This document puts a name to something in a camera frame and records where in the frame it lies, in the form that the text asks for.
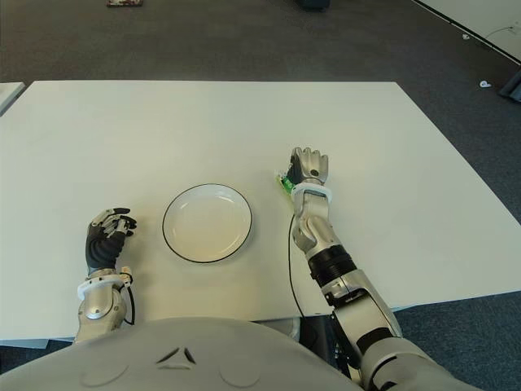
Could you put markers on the dark object on floor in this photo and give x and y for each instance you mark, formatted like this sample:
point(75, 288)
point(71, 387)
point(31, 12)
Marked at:
point(311, 4)

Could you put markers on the white side table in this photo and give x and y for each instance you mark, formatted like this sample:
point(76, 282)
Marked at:
point(8, 95)

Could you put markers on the green white toothpaste tube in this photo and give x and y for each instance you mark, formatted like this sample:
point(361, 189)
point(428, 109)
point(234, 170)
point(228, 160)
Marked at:
point(285, 185)

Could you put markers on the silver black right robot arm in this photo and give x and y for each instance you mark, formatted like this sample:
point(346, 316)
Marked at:
point(313, 212)

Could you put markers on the white curled scrap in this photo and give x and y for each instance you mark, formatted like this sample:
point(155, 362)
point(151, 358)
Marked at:
point(483, 84)

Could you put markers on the grey robot torso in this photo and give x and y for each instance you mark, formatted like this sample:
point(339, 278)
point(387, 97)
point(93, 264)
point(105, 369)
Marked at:
point(163, 354)

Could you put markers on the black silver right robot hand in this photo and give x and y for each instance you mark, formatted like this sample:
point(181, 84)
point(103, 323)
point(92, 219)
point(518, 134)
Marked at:
point(309, 169)

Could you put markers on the dark blue grey object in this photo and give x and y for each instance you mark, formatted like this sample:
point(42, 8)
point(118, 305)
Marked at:
point(513, 86)

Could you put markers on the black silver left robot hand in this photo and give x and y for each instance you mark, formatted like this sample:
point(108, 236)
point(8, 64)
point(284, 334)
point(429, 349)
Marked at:
point(102, 248)

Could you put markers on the colourful flat box on floor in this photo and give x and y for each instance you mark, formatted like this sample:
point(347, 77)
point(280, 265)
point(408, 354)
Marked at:
point(124, 3)

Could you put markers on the white plate with black rim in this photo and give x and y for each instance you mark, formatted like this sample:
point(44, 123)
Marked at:
point(207, 224)

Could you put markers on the white board with black edge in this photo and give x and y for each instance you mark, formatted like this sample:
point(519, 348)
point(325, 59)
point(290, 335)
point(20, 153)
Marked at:
point(484, 16)

